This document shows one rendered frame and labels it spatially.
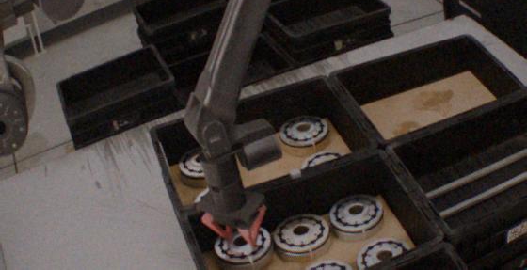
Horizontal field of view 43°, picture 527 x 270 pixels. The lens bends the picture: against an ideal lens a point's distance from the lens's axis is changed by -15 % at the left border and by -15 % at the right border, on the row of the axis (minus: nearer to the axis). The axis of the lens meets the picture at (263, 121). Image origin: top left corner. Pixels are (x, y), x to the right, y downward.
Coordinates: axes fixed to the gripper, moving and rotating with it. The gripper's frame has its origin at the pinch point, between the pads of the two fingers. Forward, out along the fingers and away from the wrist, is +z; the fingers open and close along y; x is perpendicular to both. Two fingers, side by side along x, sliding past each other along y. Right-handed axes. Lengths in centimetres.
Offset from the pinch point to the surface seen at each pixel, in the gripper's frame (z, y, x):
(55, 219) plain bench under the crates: 18, 61, -4
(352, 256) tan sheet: 6.5, -18.1, -6.8
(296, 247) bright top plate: 3.1, -8.9, -3.4
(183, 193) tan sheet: 6.0, 22.2, -13.4
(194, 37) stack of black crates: 40, 96, -122
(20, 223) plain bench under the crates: 18, 71, 2
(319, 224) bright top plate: 3.4, -10.0, -10.5
